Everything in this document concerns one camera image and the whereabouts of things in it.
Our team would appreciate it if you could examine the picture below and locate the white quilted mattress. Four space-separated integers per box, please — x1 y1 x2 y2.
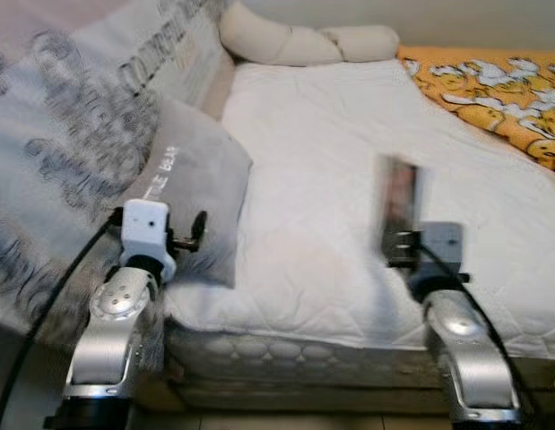
165 47 555 388

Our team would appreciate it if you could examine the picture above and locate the grey patterned upright mattress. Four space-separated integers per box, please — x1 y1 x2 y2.
0 0 233 350

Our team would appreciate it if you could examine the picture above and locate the yellow cartoon egg blanket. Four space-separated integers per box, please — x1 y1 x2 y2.
398 47 555 391

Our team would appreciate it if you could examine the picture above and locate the beige bed base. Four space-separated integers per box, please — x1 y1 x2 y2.
138 372 555 417

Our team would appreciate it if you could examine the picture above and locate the cream knotted long cushion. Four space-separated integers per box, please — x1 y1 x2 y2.
219 3 402 68

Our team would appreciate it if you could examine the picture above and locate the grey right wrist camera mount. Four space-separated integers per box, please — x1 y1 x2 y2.
419 222 466 279

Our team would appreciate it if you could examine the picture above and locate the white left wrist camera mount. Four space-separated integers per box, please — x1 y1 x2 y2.
121 201 177 265

